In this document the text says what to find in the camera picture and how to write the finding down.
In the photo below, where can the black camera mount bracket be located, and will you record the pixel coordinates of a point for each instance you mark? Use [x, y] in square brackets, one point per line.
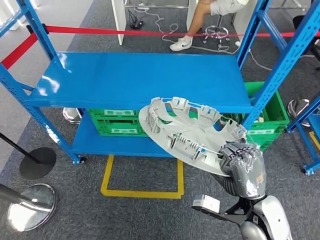
[235, 213]

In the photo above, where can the silver plastic wheel hubcap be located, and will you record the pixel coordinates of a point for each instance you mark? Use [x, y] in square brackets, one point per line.
[189, 132]

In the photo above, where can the blue metal shelf rack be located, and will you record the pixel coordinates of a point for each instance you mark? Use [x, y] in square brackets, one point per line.
[306, 149]
[124, 79]

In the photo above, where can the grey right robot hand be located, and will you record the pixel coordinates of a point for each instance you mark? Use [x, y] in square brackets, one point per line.
[247, 172]

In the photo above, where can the white panel desk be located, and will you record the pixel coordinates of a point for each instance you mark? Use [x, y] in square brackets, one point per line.
[118, 20]

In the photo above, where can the black router with antennas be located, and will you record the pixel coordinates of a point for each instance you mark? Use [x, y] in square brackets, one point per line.
[136, 24]

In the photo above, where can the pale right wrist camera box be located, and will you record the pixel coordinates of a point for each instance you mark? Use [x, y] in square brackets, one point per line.
[206, 203]

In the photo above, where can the black belt stanchion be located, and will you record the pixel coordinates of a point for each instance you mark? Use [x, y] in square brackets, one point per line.
[37, 164]

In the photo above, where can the red barrier belt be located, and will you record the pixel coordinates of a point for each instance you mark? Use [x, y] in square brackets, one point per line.
[18, 51]
[124, 32]

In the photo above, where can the chrome swivel stool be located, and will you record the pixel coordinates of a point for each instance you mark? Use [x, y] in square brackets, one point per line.
[216, 32]

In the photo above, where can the person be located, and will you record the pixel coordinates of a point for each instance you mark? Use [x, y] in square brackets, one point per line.
[197, 20]

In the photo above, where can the chrome belt stanchion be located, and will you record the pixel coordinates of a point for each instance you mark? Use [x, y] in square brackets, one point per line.
[29, 212]
[72, 116]
[297, 111]

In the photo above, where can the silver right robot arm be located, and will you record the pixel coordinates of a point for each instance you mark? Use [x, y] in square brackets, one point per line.
[272, 215]

